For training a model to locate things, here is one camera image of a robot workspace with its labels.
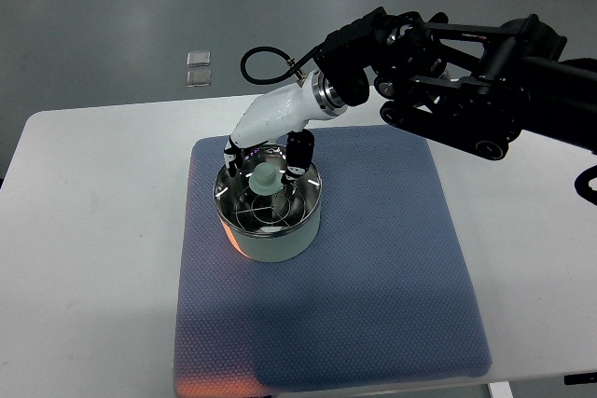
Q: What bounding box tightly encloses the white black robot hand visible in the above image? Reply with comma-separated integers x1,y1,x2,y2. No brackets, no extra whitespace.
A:
224,70,347,184

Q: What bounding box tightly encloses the glass lid green knob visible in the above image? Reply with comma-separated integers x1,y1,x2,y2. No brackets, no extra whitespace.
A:
213,145,323,238

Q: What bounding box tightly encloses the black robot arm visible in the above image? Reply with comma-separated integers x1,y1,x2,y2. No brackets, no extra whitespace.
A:
313,8,596,160

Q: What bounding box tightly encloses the green steel pot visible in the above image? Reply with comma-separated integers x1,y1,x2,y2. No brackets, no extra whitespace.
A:
213,144,323,264

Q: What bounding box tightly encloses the upper floor metal plate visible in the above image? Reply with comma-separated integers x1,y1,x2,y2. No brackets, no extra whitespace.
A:
186,50,211,67

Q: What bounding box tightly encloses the blue textured mat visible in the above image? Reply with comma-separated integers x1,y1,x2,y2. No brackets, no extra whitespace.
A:
174,126,492,397

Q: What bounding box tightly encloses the black table control panel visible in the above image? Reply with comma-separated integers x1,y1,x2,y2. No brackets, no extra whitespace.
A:
564,372,597,386

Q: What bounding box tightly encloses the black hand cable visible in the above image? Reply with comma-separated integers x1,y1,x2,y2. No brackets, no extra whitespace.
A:
240,45,327,87

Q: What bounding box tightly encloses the wire steaming rack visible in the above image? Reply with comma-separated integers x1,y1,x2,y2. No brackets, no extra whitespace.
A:
232,185,307,232

